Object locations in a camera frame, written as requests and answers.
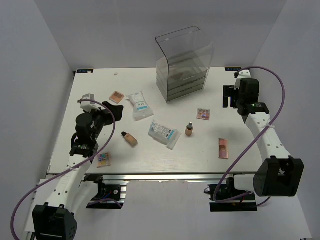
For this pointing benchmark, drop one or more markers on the left blue table label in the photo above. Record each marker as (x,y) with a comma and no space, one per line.
(84,71)

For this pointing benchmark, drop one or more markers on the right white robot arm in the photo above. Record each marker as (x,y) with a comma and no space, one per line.
(280,173)

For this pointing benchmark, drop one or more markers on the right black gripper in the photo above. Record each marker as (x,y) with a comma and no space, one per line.
(228,91)

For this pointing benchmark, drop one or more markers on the square blush compact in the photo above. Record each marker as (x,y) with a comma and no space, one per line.
(116,97)

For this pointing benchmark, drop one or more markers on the aluminium table rail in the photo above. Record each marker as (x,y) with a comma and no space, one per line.
(153,177)

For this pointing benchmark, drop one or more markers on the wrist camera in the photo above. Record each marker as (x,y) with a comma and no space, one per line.
(87,103)
(244,73)

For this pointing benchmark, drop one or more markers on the foundation bottle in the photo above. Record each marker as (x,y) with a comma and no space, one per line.
(129,139)
(189,129)

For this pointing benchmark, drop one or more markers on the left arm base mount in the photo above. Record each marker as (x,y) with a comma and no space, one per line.
(111,193)

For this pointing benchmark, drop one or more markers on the right blue table label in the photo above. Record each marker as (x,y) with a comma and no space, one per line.
(232,69)

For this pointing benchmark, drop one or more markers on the white wipes pack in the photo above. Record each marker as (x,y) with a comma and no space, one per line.
(163,134)
(141,109)

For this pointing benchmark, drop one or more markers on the blue table label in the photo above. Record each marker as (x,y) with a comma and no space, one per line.
(232,69)
(84,71)

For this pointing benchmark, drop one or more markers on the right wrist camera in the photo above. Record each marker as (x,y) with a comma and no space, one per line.
(244,73)

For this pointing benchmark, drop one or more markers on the clear acrylic drawer organizer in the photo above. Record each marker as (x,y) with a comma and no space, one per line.
(183,62)

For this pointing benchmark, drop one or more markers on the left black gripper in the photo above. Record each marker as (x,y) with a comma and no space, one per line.
(107,116)

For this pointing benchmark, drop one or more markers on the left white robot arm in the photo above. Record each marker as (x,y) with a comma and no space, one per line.
(55,219)

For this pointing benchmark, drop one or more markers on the colourful eyeshadow palette left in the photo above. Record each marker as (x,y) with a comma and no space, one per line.
(103,160)

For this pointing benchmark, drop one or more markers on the long pink blush palette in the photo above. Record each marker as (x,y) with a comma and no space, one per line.
(223,149)

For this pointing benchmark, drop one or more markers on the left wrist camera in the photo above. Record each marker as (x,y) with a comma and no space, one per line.
(87,103)

